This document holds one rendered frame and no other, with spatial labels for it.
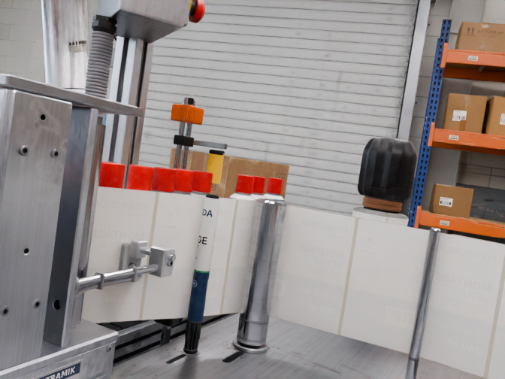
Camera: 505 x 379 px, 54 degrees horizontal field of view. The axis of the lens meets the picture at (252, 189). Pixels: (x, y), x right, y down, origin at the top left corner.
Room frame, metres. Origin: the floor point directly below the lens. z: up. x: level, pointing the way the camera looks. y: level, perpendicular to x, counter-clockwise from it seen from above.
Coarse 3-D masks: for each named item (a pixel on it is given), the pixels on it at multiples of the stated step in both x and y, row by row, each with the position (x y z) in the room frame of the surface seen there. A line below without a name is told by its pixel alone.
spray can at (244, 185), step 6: (240, 174) 0.96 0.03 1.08; (240, 180) 0.94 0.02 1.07; (246, 180) 0.94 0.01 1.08; (252, 180) 0.95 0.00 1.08; (240, 186) 0.94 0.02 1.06; (246, 186) 0.94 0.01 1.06; (252, 186) 0.95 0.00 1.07; (240, 192) 0.94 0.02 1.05; (246, 192) 0.94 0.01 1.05; (234, 198) 0.93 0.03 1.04; (240, 198) 0.93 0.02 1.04; (246, 198) 0.93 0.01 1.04; (252, 198) 0.95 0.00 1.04
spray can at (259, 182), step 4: (252, 176) 1.00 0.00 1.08; (256, 176) 1.02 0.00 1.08; (256, 180) 1.00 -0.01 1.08; (260, 180) 1.00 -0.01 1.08; (264, 180) 1.01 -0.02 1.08; (256, 184) 1.00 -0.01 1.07; (260, 184) 1.00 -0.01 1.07; (264, 184) 1.01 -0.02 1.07; (256, 188) 1.00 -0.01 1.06; (260, 188) 1.00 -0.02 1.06; (264, 188) 1.01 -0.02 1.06; (252, 192) 1.00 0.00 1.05; (256, 192) 1.00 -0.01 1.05; (260, 192) 1.00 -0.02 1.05; (256, 196) 1.00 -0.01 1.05; (260, 196) 1.00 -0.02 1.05; (264, 196) 1.01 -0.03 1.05
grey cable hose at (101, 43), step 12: (96, 24) 0.71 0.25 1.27; (108, 24) 0.71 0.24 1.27; (96, 36) 0.71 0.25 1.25; (108, 36) 0.72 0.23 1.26; (96, 48) 0.71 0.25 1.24; (108, 48) 0.72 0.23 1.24; (96, 60) 0.71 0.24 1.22; (108, 60) 0.72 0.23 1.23; (96, 72) 0.71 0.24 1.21; (108, 72) 0.72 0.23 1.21; (96, 84) 0.71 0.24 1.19
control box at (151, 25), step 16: (112, 0) 0.71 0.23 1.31; (128, 0) 0.67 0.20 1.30; (144, 0) 0.68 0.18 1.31; (160, 0) 0.70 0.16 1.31; (176, 0) 0.71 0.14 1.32; (112, 16) 0.71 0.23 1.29; (128, 16) 0.69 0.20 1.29; (144, 16) 0.69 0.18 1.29; (160, 16) 0.70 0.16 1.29; (176, 16) 0.71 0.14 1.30; (128, 32) 0.79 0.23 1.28; (144, 32) 0.78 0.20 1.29; (160, 32) 0.76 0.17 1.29
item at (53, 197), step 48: (0, 96) 0.32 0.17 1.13; (0, 144) 0.32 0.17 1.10; (48, 144) 0.35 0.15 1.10; (96, 144) 0.43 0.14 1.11; (0, 192) 0.32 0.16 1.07; (48, 192) 0.36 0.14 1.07; (96, 192) 0.43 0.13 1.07; (0, 240) 0.32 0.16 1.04; (48, 240) 0.36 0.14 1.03; (0, 288) 0.33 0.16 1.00; (48, 288) 0.37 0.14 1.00; (0, 336) 0.33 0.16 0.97; (48, 336) 0.40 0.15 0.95; (96, 336) 0.42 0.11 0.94
